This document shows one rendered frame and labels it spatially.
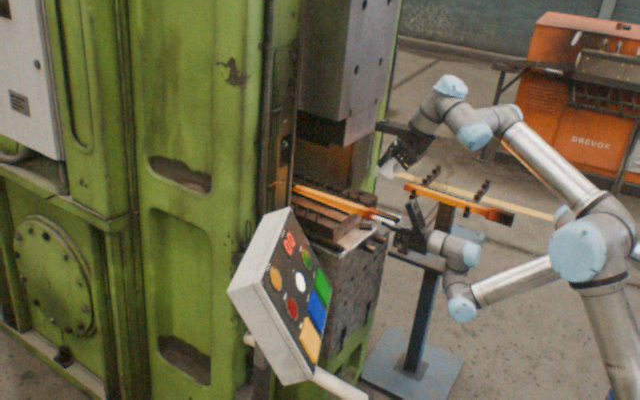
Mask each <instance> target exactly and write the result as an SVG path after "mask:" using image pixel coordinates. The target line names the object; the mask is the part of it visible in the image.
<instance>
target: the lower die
mask: <svg viewBox="0 0 640 400"><path fill-rule="evenodd" d="M292 184H293V185H296V186H297V185H300V186H303V187H307V188H310V189H313V190H316V191H319V192H322V193H326V194H330V195H333V196H336V197H339V198H343V199H346V201H349V202H352V203H354V201H352V199H349V198H347V197H345V198H344V196H340V195H338V194H335V193H334V194H333V192H330V191H327V190H322V189H321V188H318V187H316V186H314V187H313V186H312V185H311V184H308V183H302V180H299V179H296V178H292ZM297 203H300V204H301V209H300V210H299V205H298V206H297V207H296V213H295V218H296V220H297V222H298V224H299V226H300V227H303V223H304V213H305V210H307V209H308V208H309V207H311V208H312V213H310V209H309V210H308V212H307V221H305V227H307V230H310V231H312V232H314V231H315V222H316V216H317V214H318V213H319V212H322V213H324V216H322V219H321V213H320V214H319V216H318V221H317V235H319V236H321V237H325V238H327V239H329V240H332V241H334V242H337V241H338V240H340V239H342V238H343V237H344V236H346V235H347V233H348V232H349V231H351V230H352V229H353V228H355V227H356V226H357V225H359V224H360V223H361V221H362V215H359V214H355V213H352V214H351V212H350V211H347V210H345V209H342V208H339V207H336V206H334V205H331V204H328V203H326V202H322V201H320V199H317V198H315V197H312V196H310V195H307V194H304V193H301V192H299V191H296V190H293V189H292V192H291V206H290V208H291V209H292V211H293V213H294V207H295V205H296V204H297ZM350 214H351V215H350ZM345 232H346V233H345ZM344 233H345V235H344Z"/></svg>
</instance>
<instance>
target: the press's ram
mask: <svg viewBox="0 0 640 400"><path fill-rule="evenodd" d="M399 4H400V0H305V9H304V23H303V38H302V52H301V66H300V80H299V93H298V108H297V109H299V110H302V111H307V112H310V114H313V115H316V116H320V117H324V118H327V119H331V120H334V121H337V122H338V121H340V120H343V119H345V118H348V117H349V116H352V115H354V114H356V112H360V111H362V110H364V109H366V108H368V107H370V106H373V105H374V104H378V103H380V102H382V101H384V100H385V95H386V88H387V82H388V74H389V67H390V60H391V53H392V50H393V46H394V39H395V32H396V24H397V18H398V10H399Z"/></svg>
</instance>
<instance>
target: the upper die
mask: <svg viewBox="0 0 640 400"><path fill-rule="evenodd" d="M377 110H378V104H374V105H373V106H370V107H368V108H366V109H364V110H362V111H360V112H356V114H354V115H352V116H349V117H348V118H345V119H343V120H340V121H338V122H337V121H334V120H331V119H327V118H324V117H320V116H316V115H313V114H310V112H307V111H302V110H299V109H297V120H296V132H297V133H300V134H303V135H307V136H310V137H313V138H316V139H319V140H322V141H326V142H329V143H332V144H335V145H338V146H342V148H345V146H346V145H348V144H350V143H352V142H354V141H356V140H359V139H360V138H362V137H364V136H366V135H368V134H370V133H372V132H373V131H374V125H375V118H377Z"/></svg>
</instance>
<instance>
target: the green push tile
mask: <svg viewBox="0 0 640 400"><path fill-rule="evenodd" d="M314 288H315V290H316V292H317V294H318V296H319V297H320V299H321V301H322V304H324V306H325V308H326V307H328V302H329V298H330V293H331V289H330V287H329V284H328V282H327V280H326V278H325V277H324V275H322V273H321V271H320V268H319V270H317V273H316V277H315V281H314Z"/></svg>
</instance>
